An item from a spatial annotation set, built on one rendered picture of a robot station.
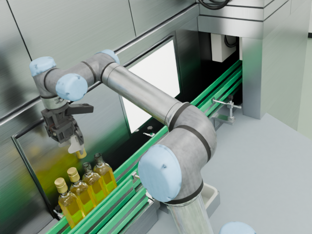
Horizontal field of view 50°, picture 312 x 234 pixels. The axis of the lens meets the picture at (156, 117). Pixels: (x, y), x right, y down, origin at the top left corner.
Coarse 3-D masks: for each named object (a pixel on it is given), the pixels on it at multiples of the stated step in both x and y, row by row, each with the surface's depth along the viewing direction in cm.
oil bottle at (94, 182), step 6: (84, 174) 126; (96, 174) 126; (84, 180) 125; (90, 180) 124; (96, 180) 125; (90, 186) 124; (96, 186) 126; (102, 186) 129; (96, 192) 127; (102, 192) 130; (96, 198) 128; (102, 198) 131; (96, 204) 131
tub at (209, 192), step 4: (204, 184) 146; (204, 188) 147; (208, 188) 145; (212, 188) 143; (204, 192) 148; (208, 192) 146; (212, 192) 144; (216, 192) 141; (204, 196) 149; (208, 196) 147; (212, 196) 140; (204, 200) 148; (208, 200) 147; (212, 200) 139; (204, 204) 146; (208, 204) 137
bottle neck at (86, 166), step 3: (87, 162) 124; (84, 165) 124; (87, 165) 124; (90, 165) 123; (84, 168) 122; (87, 168) 122; (90, 168) 123; (84, 171) 123; (87, 171) 123; (90, 171) 124; (87, 174) 124; (90, 174) 124
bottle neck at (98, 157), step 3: (96, 153) 127; (99, 153) 127; (96, 156) 127; (99, 156) 125; (96, 159) 126; (99, 159) 126; (102, 159) 127; (96, 162) 127; (99, 162) 126; (102, 162) 127; (99, 165) 127; (102, 165) 128
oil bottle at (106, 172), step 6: (96, 168) 128; (102, 168) 128; (108, 168) 129; (102, 174) 127; (108, 174) 130; (102, 180) 129; (108, 180) 131; (114, 180) 134; (108, 186) 132; (114, 186) 135; (108, 192) 133
